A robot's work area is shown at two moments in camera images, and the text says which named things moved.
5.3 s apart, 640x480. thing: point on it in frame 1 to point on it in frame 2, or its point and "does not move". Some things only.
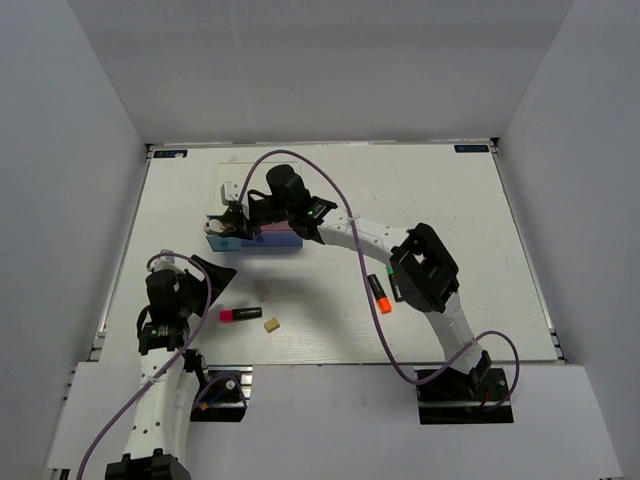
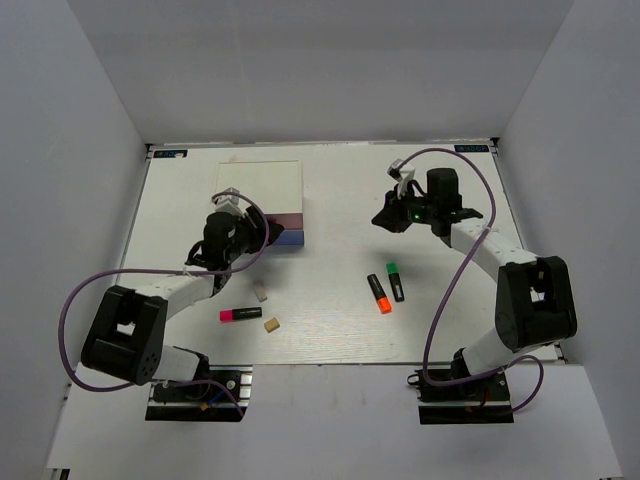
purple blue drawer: [274, 239] does not move
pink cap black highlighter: [240, 313] does not move
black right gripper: [240, 229] to [392, 216]
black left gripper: [219, 277] to [257, 233]
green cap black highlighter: [394, 284] does not move
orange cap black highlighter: [384, 303] does not move
